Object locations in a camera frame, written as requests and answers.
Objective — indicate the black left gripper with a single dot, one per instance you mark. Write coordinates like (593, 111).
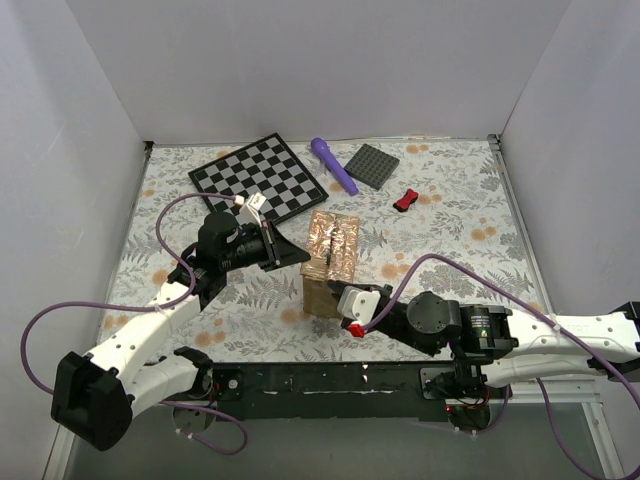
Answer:
(272, 245)

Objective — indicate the brown taped cardboard box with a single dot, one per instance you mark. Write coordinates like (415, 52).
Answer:
(332, 244)

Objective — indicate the red black knife cap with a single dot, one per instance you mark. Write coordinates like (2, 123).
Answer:
(406, 201)

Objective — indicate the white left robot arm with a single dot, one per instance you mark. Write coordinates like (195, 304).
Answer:
(97, 395)

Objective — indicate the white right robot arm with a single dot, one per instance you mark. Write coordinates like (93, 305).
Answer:
(599, 345)

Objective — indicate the black white checkerboard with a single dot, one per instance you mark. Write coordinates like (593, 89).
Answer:
(268, 166)

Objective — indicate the dark grey studded plate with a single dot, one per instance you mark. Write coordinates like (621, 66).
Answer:
(371, 166)

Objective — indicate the purple cylindrical handle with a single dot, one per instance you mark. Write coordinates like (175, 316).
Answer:
(321, 149)

